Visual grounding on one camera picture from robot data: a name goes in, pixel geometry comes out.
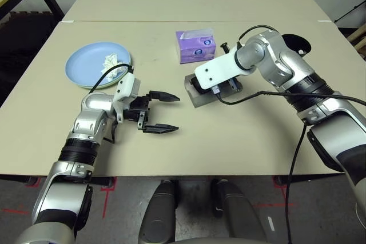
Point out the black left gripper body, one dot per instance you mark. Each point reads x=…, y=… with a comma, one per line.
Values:
x=140, y=109

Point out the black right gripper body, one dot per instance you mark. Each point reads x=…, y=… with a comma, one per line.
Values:
x=235, y=84

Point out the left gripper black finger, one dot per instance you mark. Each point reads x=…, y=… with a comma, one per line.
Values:
x=160, y=128
x=164, y=97

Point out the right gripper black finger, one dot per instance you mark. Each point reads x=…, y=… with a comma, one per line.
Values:
x=224, y=48

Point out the white tissue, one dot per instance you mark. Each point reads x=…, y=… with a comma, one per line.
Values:
x=110, y=61

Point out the blue plastic plate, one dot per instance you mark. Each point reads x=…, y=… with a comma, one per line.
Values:
x=83, y=64

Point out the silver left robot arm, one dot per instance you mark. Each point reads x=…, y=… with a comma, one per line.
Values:
x=91, y=107

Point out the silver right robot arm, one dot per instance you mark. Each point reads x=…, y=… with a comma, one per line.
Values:
x=271, y=55

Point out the purple tissue box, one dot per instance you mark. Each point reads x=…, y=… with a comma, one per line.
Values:
x=194, y=52

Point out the grey open glasses case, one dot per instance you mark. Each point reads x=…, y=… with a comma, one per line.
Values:
x=200, y=99

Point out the green plastic plate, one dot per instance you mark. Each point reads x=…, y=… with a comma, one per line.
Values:
x=107, y=86

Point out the black plastic cup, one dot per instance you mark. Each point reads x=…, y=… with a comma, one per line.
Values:
x=297, y=42

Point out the black table foot bar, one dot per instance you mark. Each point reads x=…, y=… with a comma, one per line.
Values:
x=308, y=179
x=103, y=181

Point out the grey robot left leg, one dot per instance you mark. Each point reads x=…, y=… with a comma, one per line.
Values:
x=158, y=212

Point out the grey robot leg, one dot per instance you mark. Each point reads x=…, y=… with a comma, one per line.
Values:
x=240, y=212
x=158, y=212

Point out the grey robot right leg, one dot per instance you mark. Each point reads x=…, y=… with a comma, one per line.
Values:
x=240, y=212

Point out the beige robot torso cover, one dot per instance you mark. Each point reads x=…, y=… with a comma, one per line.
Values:
x=206, y=241

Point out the wooden rack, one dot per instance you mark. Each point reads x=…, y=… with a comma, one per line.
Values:
x=357, y=39

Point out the black stand rod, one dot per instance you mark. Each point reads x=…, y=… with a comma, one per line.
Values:
x=350, y=12

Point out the black foam floor mat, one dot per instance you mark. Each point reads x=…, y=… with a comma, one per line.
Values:
x=25, y=27

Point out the white floor tape strip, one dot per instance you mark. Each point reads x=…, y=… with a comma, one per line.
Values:
x=270, y=224

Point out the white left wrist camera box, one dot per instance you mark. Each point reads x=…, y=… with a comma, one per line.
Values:
x=125, y=84

